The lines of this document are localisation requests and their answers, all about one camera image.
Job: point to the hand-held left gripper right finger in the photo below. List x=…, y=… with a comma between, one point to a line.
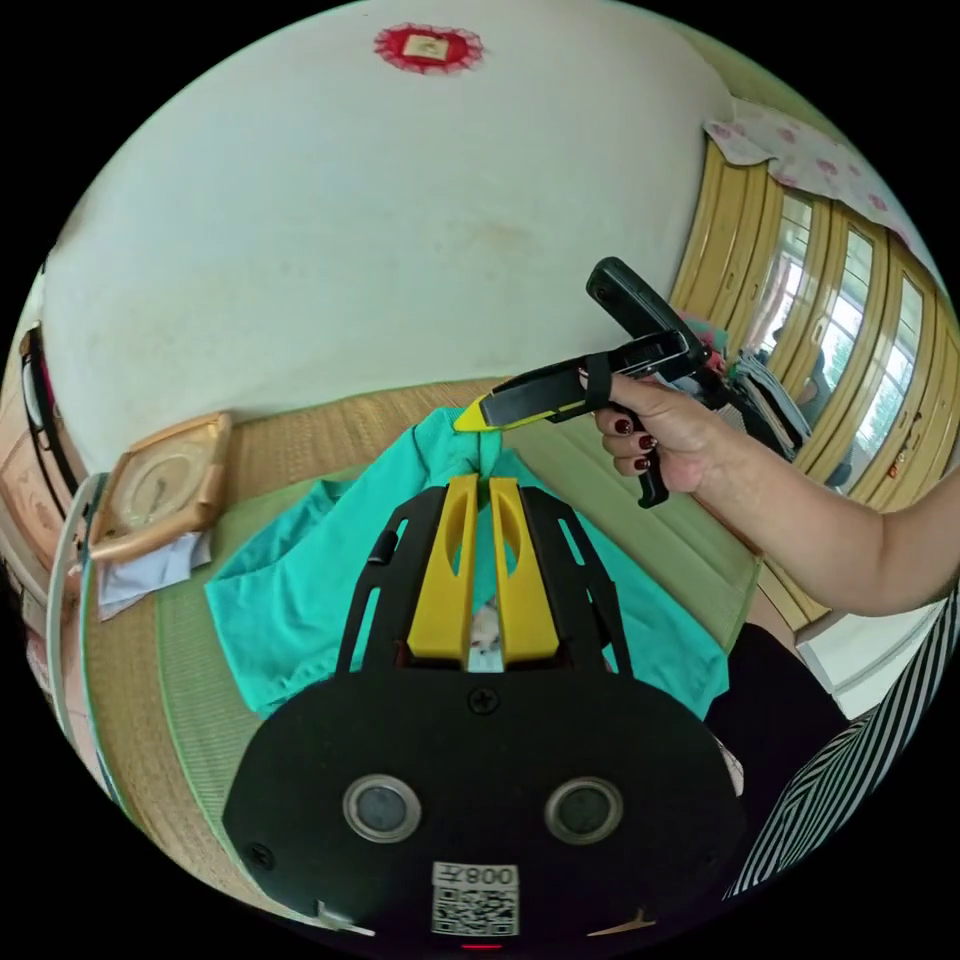
x=529, y=600

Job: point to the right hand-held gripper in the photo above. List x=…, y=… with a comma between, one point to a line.
x=555, y=386

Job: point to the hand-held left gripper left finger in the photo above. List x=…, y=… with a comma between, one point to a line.
x=439, y=592

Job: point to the cyan long sleeve shirt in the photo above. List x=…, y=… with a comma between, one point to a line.
x=300, y=577

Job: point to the person's right forearm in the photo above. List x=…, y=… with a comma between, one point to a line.
x=817, y=525

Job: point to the person's right hand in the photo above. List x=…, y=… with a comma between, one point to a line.
x=667, y=431

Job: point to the bed with woven mat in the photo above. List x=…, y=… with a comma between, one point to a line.
x=165, y=675

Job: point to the pile of clothes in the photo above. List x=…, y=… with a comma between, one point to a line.
x=765, y=405

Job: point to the square gold clock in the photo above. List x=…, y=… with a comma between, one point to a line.
x=161, y=487

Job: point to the white cloth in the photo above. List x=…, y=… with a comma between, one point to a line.
x=139, y=577

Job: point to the person's body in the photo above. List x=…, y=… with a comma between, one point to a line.
x=832, y=787

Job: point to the yellow cupboard with mirrors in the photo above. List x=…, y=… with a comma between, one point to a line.
x=862, y=360

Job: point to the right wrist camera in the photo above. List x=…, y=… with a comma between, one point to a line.
x=637, y=300

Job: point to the red round wall ornament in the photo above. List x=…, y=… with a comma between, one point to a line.
x=429, y=47

